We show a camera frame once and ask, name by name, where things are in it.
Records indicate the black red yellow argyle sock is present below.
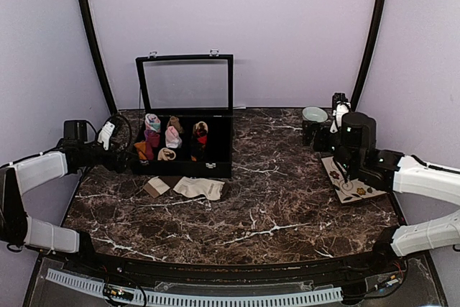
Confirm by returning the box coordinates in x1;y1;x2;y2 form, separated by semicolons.
190;139;206;162

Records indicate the white brown striped sock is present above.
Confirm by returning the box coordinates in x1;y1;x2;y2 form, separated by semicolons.
143;176;230;201

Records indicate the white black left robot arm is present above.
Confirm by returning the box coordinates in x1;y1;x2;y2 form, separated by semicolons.
1;114;132;275

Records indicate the white slotted cable duct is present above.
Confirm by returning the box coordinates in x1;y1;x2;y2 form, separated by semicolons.
45;269;344;306

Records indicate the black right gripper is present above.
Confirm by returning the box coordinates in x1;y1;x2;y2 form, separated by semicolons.
303;119;358;175

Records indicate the floral patterned coaster tile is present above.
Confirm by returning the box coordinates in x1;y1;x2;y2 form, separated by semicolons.
321;156;386;204

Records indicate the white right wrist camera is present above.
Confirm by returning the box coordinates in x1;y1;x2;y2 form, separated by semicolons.
330;93;351;133

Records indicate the black frame post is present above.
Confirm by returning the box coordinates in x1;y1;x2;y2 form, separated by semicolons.
78;0;118;115
351;0;385;111

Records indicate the magenta rolled sock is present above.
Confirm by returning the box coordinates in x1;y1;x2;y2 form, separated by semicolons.
144;129;161;148

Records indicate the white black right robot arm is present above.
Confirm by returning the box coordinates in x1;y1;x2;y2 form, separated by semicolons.
302;107;459;274

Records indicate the black left frame post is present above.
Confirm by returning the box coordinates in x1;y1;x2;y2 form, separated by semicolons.
78;0;118;115

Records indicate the black glass-lid sock box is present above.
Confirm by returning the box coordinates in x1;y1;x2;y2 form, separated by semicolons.
131;53;234;178

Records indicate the black right frame post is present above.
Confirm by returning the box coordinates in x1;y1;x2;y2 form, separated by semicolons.
351;0;385;111

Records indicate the black table edge rail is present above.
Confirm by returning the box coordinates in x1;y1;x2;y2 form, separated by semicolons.
32;239;434;290

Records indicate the beige rolled sock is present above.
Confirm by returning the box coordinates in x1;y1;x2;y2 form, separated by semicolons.
157;147;176;161

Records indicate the pale green ceramic bowl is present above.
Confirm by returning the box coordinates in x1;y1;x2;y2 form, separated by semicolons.
302;106;328;123

